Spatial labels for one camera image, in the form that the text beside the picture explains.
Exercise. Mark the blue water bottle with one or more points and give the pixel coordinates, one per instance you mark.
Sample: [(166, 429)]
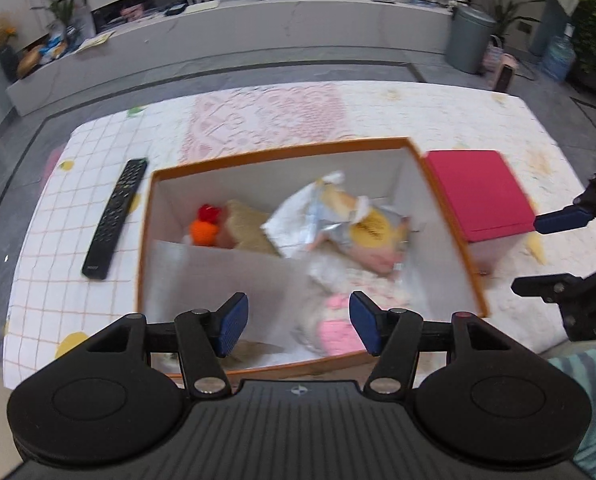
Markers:
[(558, 57)]

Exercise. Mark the white book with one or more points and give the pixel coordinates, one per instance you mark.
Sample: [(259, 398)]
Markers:
[(201, 7)]

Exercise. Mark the black remote control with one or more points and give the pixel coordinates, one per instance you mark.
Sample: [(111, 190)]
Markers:
[(115, 220)]

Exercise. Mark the orange red knitted toy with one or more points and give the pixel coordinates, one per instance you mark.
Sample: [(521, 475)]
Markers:
[(205, 227)]

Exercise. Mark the snack packets on bench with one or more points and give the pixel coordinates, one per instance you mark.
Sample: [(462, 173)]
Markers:
[(45, 55)]

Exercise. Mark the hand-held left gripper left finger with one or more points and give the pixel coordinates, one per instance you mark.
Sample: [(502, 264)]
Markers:
[(232, 324)]

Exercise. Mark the white checked tablecloth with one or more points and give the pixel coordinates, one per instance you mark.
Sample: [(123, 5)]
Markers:
[(77, 210)]

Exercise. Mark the long grey TV bench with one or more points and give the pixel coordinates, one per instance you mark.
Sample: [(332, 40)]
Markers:
[(227, 40)]

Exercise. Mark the grey trash can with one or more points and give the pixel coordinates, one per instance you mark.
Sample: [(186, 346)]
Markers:
[(470, 40)]

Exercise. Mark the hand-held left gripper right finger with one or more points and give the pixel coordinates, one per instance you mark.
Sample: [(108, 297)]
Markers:
[(365, 324)]

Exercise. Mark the orange cardboard box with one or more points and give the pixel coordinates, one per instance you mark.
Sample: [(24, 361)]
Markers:
[(278, 175)]

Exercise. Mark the person's teal striped clothing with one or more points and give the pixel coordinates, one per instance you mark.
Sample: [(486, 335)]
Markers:
[(593, 400)]

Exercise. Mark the brown teddy bear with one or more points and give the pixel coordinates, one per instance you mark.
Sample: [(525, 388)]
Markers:
[(248, 225)]

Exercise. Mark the thin leafy potted plant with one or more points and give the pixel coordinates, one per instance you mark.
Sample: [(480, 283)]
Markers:
[(505, 10)]

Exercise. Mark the pink striped bag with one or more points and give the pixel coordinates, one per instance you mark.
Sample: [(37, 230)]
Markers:
[(490, 55)]

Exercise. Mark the pink heater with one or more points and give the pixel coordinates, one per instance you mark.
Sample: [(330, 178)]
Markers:
[(505, 74)]

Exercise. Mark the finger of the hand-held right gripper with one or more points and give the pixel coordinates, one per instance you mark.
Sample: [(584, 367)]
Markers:
[(560, 221), (543, 286)]

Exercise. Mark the red lidded box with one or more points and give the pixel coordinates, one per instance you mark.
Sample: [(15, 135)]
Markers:
[(478, 195)]

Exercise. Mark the grassy potted plant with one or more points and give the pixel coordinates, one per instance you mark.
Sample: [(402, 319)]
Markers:
[(60, 5)]

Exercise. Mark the vase with dried flowers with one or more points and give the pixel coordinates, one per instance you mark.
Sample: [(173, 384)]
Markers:
[(5, 55)]

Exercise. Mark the white pink patterned plush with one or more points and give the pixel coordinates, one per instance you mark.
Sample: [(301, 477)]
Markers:
[(358, 280)]

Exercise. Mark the pink packet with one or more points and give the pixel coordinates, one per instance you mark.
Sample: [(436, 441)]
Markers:
[(335, 332)]

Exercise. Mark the yellow papers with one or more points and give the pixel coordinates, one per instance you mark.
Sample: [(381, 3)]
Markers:
[(95, 42)]

